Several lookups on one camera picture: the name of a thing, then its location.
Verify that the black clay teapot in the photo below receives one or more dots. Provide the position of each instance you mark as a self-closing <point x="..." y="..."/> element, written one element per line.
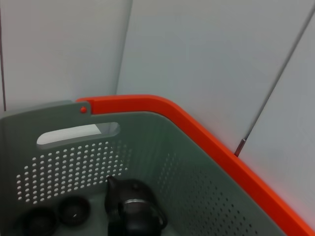
<point x="130" y="188"/>

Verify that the glass teacup black sleeve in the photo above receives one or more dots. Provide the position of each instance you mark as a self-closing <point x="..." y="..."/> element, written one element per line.
<point x="142" y="218"/>
<point x="73" y="210"/>
<point x="39" y="222"/>

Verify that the grey perforated storage bin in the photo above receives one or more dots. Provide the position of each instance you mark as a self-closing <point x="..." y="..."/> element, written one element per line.
<point x="152" y="152"/>

